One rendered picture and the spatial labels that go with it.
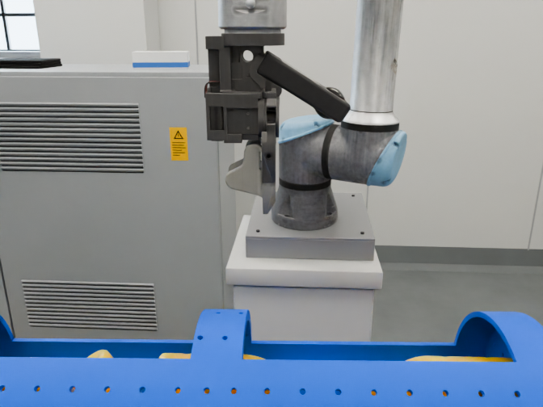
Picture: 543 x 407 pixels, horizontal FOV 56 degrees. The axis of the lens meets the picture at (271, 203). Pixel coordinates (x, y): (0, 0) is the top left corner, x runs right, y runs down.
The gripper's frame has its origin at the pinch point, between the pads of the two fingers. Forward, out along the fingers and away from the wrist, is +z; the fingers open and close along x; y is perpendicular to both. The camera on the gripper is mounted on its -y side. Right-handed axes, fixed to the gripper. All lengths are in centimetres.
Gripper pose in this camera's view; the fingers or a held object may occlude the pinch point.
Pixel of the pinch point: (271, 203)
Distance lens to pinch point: 62.7
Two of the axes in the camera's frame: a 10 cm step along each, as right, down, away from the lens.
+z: 0.0, 9.5, 3.2
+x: -0.2, 3.2, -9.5
